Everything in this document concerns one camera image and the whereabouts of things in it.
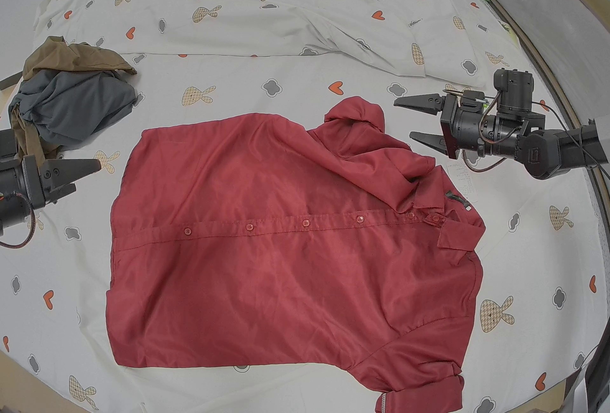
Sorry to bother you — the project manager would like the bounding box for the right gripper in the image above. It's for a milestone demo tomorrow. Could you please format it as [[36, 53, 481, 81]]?
[[393, 92, 487, 160]]

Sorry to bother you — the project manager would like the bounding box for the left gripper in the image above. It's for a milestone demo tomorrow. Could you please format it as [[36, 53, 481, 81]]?
[[0, 154, 102, 232]]

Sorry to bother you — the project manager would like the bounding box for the red shirt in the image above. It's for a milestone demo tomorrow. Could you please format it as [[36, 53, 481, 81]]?
[[105, 97, 487, 413]]

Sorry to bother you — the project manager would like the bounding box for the bed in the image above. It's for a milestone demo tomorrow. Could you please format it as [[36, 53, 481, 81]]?
[[0, 0, 610, 413]]

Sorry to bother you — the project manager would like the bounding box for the grey garment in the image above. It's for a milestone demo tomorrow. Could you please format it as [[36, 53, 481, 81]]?
[[9, 68, 139, 152]]

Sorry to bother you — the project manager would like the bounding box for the brown garment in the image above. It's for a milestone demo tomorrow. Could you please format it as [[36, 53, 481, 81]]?
[[10, 36, 139, 161]]

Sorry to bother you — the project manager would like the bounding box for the white printed quilt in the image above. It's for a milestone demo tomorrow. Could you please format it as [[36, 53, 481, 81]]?
[[32, 0, 488, 88]]

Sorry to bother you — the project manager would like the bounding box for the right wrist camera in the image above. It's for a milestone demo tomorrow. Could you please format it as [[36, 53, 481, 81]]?
[[458, 88, 486, 111]]

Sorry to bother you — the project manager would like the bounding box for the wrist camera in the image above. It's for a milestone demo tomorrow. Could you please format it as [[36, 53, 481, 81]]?
[[0, 130, 22, 164], [458, 88, 486, 111]]

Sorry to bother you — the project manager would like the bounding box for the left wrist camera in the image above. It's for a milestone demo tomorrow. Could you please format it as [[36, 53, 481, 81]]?
[[0, 130, 22, 164]]

